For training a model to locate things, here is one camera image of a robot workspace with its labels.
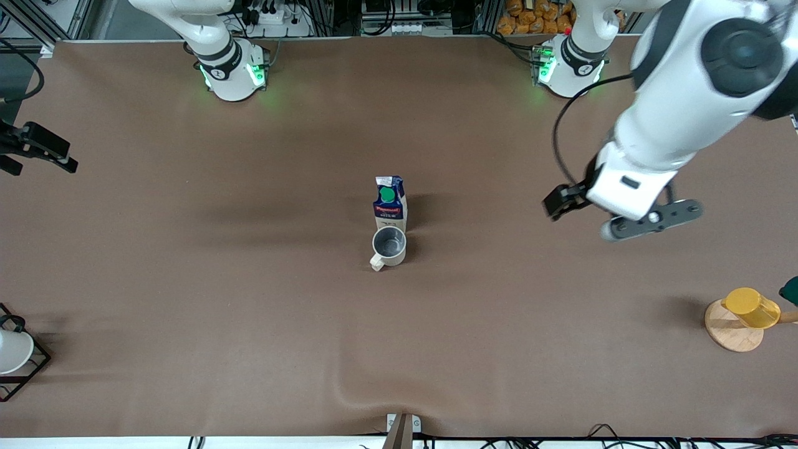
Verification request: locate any blue white Pascal milk carton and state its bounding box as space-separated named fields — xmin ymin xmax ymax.
xmin=373 ymin=175 xmax=409 ymax=233

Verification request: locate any yellow cup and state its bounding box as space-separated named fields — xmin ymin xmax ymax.
xmin=721 ymin=287 xmax=781 ymax=329

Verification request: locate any round wooden cup stand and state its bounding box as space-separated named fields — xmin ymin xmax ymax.
xmin=704 ymin=298 xmax=798 ymax=353

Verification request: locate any long white power strip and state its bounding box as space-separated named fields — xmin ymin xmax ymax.
xmin=362 ymin=21 xmax=453 ymax=37

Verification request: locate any white power strip with plugs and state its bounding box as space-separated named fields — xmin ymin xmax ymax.
xmin=245 ymin=7 xmax=312 ymax=38

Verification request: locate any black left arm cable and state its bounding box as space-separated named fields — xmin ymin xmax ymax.
xmin=552 ymin=74 xmax=635 ymax=188

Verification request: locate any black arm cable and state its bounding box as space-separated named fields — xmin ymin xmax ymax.
xmin=552 ymin=74 xmax=635 ymax=188
xmin=0 ymin=37 xmax=46 ymax=104

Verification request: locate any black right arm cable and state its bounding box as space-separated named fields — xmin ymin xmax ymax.
xmin=0 ymin=37 xmax=46 ymax=104

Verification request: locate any aluminium frame profile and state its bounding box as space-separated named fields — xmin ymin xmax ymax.
xmin=0 ymin=0 xmax=95 ymax=42

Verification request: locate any grey cup with handle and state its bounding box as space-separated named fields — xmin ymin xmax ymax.
xmin=370 ymin=226 xmax=408 ymax=273

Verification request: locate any white mug with black handle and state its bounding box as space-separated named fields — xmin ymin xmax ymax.
xmin=0 ymin=315 xmax=35 ymax=375

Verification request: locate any black wire rack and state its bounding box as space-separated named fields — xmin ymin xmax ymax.
xmin=0 ymin=303 xmax=52 ymax=403

